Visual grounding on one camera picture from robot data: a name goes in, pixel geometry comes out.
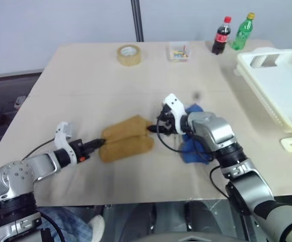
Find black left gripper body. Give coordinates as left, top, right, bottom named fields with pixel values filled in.
left=69, top=138, right=91, bottom=163

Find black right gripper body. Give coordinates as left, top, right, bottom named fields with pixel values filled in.
left=156, top=104, right=178, bottom=137

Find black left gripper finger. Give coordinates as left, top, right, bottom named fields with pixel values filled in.
left=84, top=138, right=106, bottom=148
left=86, top=140, right=108, bottom=153

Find blue sock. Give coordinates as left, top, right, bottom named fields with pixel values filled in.
left=178, top=103, right=212, bottom=166

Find white plastic basket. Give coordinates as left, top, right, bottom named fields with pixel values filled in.
left=236, top=46, right=292, bottom=127
left=233, top=66, right=292, bottom=134

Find clear plastic box with bits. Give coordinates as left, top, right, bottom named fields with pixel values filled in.
left=166, top=41, right=193, bottom=62

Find blue checked trouser leg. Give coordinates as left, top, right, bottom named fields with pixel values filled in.
left=33, top=206, right=97, bottom=242

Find white shoe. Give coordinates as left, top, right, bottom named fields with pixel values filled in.
left=88, top=214, right=106, bottom=240

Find brown packing tape roll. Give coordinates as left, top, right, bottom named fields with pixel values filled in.
left=116, top=43, right=143, bottom=67

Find cola bottle with red cap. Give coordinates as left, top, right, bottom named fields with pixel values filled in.
left=211, top=16, right=232, bottom=55

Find green bottle with yellow cap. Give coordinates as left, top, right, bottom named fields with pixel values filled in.
left=229, top=12, right=257, bottom=50

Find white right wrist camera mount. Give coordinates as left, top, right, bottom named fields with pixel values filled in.
left=161, top=93, right=188, bottom=135

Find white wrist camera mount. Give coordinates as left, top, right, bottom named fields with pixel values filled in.
left=161, top=93, right=188, bottom=135
left=54, top=121, right=78, bottom=165

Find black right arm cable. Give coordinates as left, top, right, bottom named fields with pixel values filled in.
left=155, top=113, right=231, bottom=202

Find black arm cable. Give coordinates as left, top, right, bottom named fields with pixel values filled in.
left=155, top=113, right=231, bottom=202
left=21, top=137, right=58, bottom=161

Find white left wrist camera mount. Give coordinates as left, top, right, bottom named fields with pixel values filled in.
left=54, top=121, right=78, bottom=165

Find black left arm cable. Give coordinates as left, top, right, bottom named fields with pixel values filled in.
left=21, top=137, right=58, bottom=161

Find dark vertical post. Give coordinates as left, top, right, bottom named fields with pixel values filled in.
left=131, top=0, right=145, bottom=42

